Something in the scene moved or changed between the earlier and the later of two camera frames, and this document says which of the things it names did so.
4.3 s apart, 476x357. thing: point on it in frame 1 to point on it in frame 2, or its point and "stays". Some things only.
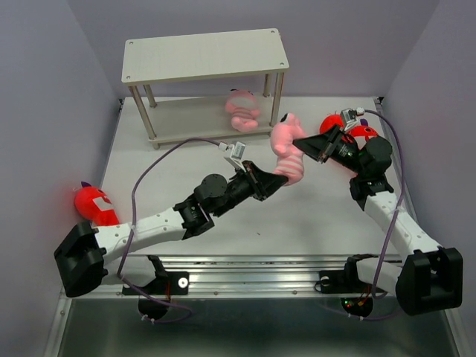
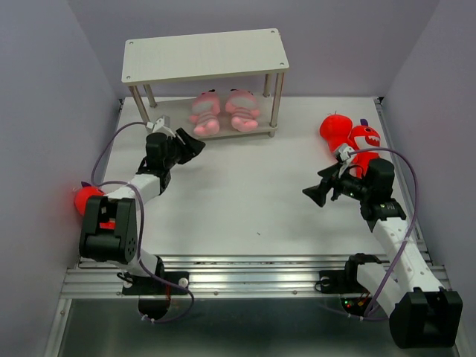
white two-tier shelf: [201, 57] stays
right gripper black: [322, 146] to [334, 174]
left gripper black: [261, 183] to [192, 146]
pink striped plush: [244, 109] stays
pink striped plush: [291, 160] to [206, 108]
